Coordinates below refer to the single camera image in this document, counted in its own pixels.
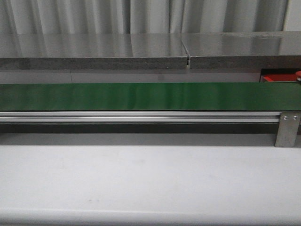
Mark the red mushroom push button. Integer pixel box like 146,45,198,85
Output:
295,71,301,82

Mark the grey stone countertop shelf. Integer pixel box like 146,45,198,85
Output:
0,32,301,70

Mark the green conveyor belt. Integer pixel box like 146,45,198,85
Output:
0,82,301,111

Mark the red plastic tray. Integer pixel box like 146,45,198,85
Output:
260,73,301,82

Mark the grey pleated curtain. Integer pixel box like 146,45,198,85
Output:
0,0,289,34

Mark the steel conveyor support bracket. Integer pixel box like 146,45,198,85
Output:
275,112,301,147

